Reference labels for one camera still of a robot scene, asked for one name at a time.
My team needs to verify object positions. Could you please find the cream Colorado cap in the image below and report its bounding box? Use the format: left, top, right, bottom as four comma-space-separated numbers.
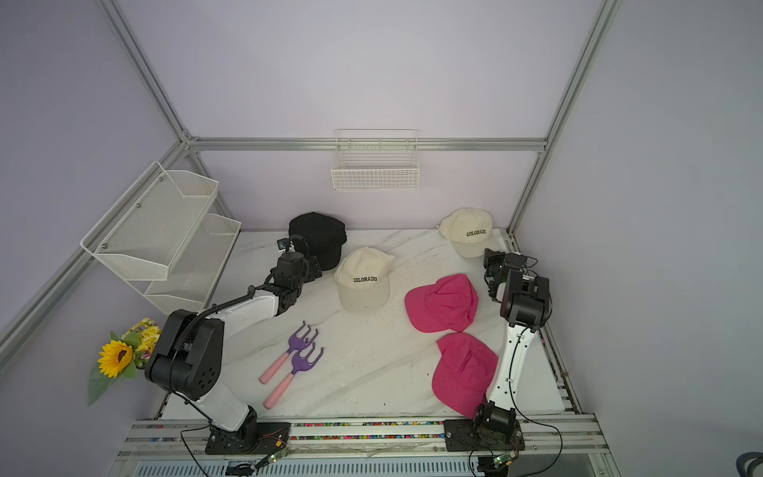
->
334, 246, 395, 311
437, 208, 501, 258

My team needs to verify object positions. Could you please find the black cap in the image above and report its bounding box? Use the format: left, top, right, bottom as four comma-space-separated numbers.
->
288, 212, 347, 271

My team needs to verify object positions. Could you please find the pink cap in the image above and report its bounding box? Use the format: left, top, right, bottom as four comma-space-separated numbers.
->
431, 333, 498, 419
405, 273, 479, 333

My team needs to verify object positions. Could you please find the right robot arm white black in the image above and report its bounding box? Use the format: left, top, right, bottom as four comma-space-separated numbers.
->
478, 248, 552, 431

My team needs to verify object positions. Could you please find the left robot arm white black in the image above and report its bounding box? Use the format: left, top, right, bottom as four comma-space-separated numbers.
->
145, 252, 322, 439

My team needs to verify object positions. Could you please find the purple pink garden fork upper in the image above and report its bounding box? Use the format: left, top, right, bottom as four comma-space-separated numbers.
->
258, 322, 319, 385

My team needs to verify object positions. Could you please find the purple pink garden fork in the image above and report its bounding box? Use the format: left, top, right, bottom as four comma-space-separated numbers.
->
263, 344, 324, 409
258, 322, 319, 385

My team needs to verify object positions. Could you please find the purple pink garden fork lower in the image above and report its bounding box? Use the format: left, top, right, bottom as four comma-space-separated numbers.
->
263, 344, 324, 409

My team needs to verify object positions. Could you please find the white two-tier mesh shelf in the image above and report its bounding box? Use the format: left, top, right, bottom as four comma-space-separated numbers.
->
81, 162, 240, 315

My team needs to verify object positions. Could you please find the sunflower bouquet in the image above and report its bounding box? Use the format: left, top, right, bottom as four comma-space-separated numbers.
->
87, 318, 162, 405

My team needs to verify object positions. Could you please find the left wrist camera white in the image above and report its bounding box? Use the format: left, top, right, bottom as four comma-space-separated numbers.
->
276, 237, 297, 254

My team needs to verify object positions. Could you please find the white wire wall basket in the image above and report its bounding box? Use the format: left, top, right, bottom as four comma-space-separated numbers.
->
331, 128, 420, 192

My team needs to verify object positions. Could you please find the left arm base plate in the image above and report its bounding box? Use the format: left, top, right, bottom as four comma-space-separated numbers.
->
205, 409, 291, 455

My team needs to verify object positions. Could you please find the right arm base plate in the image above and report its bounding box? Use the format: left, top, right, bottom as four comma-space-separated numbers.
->
443, 417, 526, 452

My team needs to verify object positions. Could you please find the aluminium front rail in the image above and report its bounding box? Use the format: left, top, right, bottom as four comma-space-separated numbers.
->
108, 415, 620, 476

